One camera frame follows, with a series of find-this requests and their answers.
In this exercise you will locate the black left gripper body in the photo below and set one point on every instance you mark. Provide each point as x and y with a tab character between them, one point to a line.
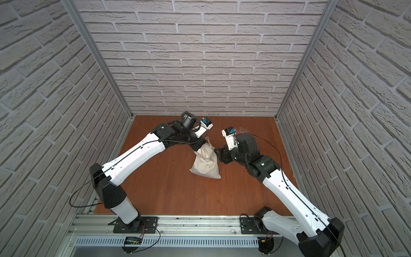
197	144

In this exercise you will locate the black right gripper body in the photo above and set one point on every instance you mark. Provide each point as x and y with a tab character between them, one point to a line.
229	156

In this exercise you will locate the cream cloth soil bag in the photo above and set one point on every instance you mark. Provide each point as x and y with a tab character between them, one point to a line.
206	162

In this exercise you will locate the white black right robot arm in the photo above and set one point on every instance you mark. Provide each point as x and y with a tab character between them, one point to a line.
313	231

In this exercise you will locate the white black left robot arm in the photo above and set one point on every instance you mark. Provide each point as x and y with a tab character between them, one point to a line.
107	179

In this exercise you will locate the right small electronics board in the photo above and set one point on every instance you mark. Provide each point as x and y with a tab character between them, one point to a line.
266	245

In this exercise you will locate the small electronics board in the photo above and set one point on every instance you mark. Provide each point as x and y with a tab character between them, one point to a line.
266	245
131	244

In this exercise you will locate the left small electronics board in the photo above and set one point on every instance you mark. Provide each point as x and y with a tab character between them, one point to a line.
131	244

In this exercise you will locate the white perforated vent strip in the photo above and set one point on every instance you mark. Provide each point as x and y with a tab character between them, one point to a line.
170	241

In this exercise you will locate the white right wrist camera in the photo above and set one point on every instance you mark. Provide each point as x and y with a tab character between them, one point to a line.
230	137

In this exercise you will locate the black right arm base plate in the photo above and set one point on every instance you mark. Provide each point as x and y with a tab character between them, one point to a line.
252	226

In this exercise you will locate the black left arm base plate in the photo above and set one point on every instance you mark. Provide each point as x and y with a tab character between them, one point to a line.
146	224

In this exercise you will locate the aluminium front rail frame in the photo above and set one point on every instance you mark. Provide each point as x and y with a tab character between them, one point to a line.
167	225

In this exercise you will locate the aluminium corner post right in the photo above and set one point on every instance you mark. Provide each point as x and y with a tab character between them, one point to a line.
319	30

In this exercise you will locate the aluminium corner post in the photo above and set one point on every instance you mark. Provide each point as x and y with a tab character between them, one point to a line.
319	30
92	46

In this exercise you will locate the aluminium corner post left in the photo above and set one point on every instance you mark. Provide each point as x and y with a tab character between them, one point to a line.
92	46

